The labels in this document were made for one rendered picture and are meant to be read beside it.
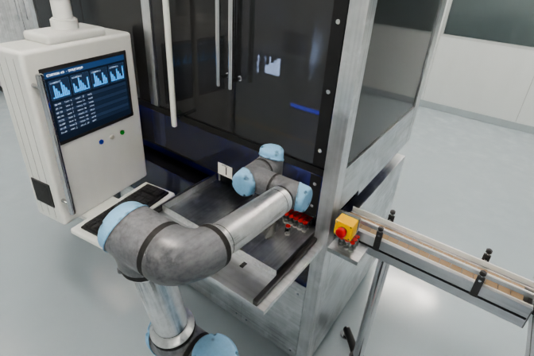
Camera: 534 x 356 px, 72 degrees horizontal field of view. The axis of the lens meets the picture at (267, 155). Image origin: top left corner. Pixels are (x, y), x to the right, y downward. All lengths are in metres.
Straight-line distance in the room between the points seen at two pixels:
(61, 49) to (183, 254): 1.10
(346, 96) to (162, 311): 0.81
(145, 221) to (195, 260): 0.13
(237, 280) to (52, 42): 1.09
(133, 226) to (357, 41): 0.81
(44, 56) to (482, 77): 5.23
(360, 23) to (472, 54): 4.69
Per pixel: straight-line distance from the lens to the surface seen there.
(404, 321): 2.57
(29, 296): 2.78
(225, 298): 2.23
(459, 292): 1.56
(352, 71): 1.20
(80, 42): 1.67
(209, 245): 0.72
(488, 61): 5.80
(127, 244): 0.75
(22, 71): 1.56
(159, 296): 0.90
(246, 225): 0.80
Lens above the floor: 1.89
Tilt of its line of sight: 29 degrees down
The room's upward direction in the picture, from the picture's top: 4 degrees clockwise
